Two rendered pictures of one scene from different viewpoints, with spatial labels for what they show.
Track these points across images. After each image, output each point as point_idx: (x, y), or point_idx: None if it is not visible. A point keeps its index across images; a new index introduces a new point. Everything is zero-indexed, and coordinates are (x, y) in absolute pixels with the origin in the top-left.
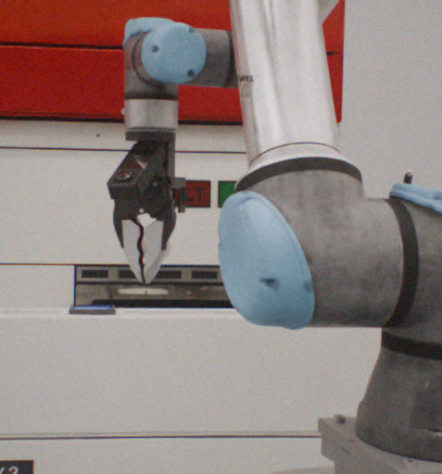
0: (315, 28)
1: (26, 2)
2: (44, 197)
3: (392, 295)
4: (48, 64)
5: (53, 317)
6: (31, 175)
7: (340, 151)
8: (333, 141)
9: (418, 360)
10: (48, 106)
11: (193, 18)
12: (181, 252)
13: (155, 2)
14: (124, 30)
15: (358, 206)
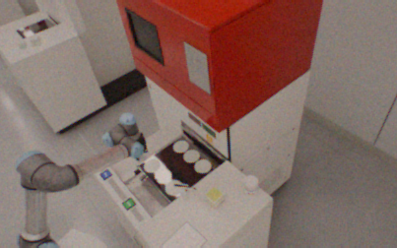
0: (31, 212)
1: (154, 63)
2: (172, 102)
3: None
4: (161, 80)
5: (96, 174)
6: (169, 96)
7: (34, 233)
8: (31, 232)
9: None
10: (163, 89)
11: (183, 87)
12: (197, 131)
13: (175, 78)
14: (171, 81)
15: (28, 247)
